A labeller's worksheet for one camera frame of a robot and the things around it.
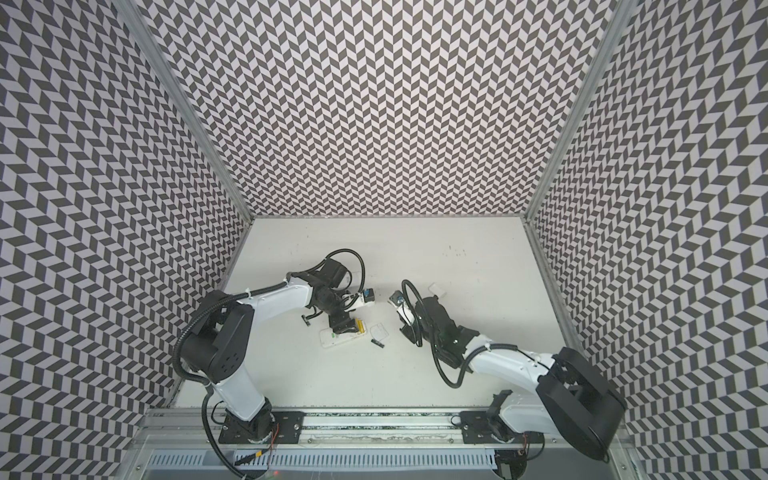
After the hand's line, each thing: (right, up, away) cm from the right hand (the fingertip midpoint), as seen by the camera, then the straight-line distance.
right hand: (403, 316), depth 85 cm
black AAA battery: (-8, -9, +3) cm, 12 cm away
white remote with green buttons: (-22, -7, +2) cm, 23 cm away
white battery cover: (-7, -6, +5) cm, 11 cm away
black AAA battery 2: (-30, -3, +7) cm, 31 cm away
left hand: (-16, -2, +6) cm, 17 cm away
